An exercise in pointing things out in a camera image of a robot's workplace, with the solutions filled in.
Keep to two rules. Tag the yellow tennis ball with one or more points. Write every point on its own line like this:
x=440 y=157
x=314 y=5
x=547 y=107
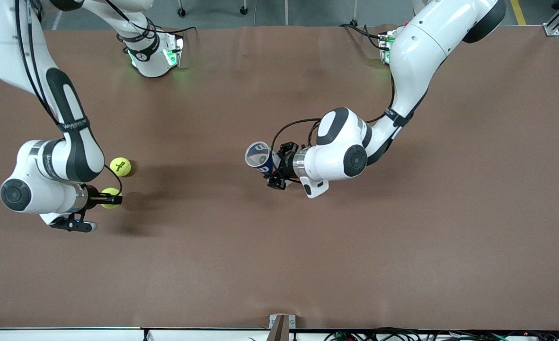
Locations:
x=109 y=192
x=120 y=166

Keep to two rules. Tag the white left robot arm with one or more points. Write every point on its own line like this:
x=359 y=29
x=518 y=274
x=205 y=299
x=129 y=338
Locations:
x=416 y=52

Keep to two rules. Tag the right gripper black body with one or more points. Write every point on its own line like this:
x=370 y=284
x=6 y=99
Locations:
x=93 y=197

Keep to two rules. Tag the clear tennis ball can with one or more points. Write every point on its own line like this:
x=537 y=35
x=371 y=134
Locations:
x=258 y=154

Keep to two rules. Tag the grey metal edge bracket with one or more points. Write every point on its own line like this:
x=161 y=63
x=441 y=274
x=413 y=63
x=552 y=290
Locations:
x=281 y=327

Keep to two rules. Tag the brown table cover sheet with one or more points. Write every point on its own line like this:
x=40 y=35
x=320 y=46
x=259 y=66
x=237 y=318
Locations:
x=279 y=260

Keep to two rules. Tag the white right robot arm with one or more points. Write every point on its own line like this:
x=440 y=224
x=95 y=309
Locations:
x=38 y=166

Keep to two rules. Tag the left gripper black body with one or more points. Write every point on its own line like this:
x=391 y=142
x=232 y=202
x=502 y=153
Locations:
x=287 y=164

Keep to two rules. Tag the thin white pole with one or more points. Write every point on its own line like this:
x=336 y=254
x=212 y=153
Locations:
x=286 y=12

